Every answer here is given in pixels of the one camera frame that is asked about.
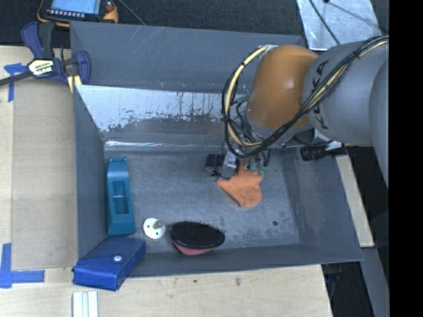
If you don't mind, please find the teal plastic tape dispenser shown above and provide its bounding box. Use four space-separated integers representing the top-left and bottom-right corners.
105 156 137 237

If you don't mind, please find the black cylinder on white bracket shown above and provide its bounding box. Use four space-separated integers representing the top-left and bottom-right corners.
299 141 348 162

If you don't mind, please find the blue case with white button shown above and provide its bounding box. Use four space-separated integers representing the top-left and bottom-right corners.
71 236 147 292

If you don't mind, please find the white round knob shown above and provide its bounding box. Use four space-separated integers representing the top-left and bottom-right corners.
142 217 167 241

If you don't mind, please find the black brush with pink back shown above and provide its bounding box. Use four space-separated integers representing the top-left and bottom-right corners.
169 220 227 257

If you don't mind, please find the grey metal bin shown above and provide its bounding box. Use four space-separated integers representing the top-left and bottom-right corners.
69 20 365 277

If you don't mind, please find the orange cloth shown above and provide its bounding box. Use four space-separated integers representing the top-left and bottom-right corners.
215 159 265 209

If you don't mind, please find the pale brown flat board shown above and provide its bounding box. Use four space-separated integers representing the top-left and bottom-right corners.
11 80 79 271

